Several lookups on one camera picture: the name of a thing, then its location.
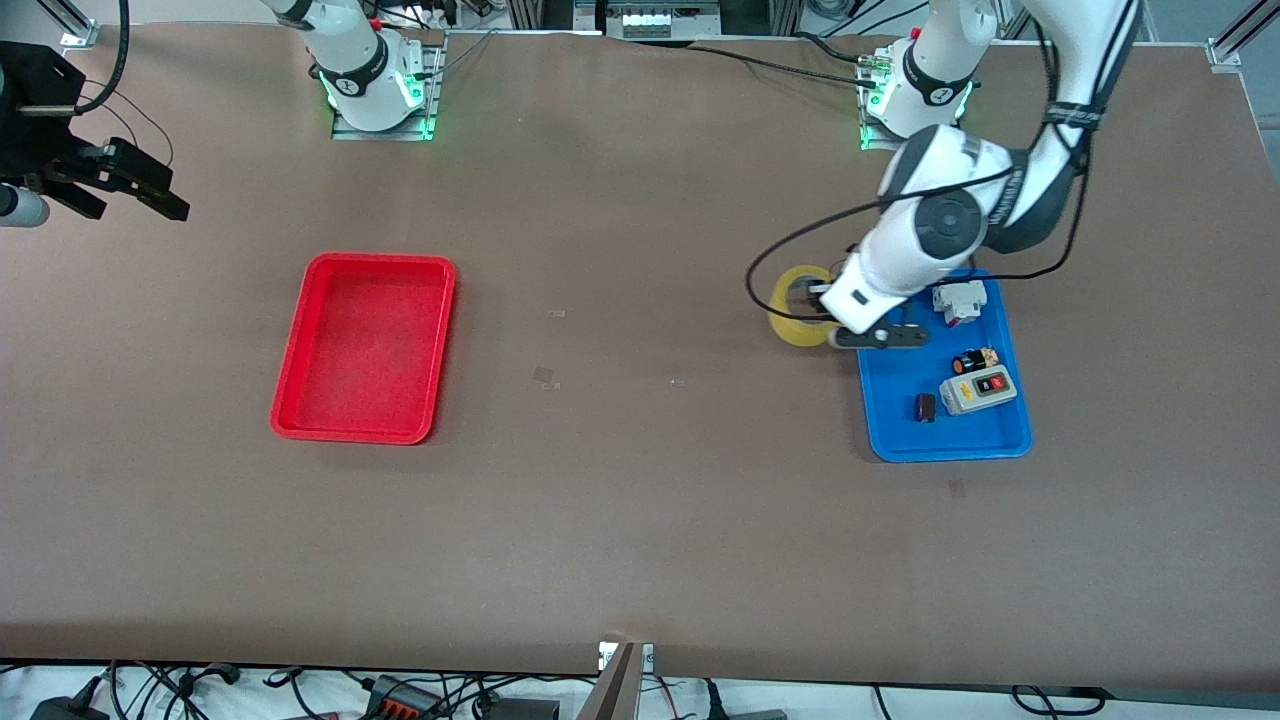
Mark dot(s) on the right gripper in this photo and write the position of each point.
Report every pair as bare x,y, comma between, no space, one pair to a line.
38,130

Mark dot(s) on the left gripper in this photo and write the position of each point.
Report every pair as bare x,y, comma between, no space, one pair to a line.
808,296

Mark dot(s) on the yellow tape roll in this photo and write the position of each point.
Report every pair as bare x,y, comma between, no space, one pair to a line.
782,310

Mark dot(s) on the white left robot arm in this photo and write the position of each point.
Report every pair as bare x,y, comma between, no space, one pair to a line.
945,222

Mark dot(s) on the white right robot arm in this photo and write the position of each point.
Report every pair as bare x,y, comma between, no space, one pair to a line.
350,50

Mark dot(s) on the square brown tape patch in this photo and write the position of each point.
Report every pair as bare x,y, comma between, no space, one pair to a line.
544,376

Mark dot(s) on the white circuit breaker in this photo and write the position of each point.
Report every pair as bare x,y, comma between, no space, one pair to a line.
958,300

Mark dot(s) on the small dark brown block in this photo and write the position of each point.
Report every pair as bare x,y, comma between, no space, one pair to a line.
926,408

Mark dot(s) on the black orange push button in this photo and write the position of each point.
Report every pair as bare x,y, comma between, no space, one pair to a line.
968,363

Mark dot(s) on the blue plastic tray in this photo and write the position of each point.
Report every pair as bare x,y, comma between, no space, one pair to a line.
945,440

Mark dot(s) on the red plastic tray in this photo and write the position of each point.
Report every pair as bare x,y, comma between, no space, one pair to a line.
365,350

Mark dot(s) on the grey power strip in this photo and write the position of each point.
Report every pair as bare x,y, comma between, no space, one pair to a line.
650,20

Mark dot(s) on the black power adapter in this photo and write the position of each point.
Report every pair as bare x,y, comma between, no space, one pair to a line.
70,708

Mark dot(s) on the black orange power strip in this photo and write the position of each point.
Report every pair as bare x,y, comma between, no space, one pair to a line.
400,700

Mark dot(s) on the aluminium frame profile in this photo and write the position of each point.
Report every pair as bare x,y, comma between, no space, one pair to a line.
72,28
1232,40

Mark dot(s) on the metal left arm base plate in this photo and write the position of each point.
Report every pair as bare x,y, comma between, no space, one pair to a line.
868,140

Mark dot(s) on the grey on-off switch box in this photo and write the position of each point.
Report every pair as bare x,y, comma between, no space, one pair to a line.
975,392

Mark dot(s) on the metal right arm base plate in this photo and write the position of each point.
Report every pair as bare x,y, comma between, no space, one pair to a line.
432,90

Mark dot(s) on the aluminium camera post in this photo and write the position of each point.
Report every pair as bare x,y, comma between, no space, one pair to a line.
620,690

